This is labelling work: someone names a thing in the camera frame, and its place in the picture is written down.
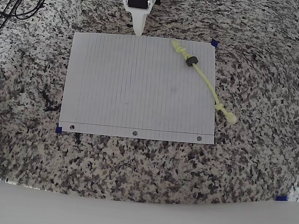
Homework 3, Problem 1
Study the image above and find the yellow knotted rope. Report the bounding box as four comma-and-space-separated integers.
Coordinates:
164, 39, 245, 125

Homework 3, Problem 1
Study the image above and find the black hex nut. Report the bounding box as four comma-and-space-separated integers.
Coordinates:
185, 55, 199, 69

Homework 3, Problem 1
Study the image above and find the lined paper sheet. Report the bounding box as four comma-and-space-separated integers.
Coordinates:
57, 28, 224, 147

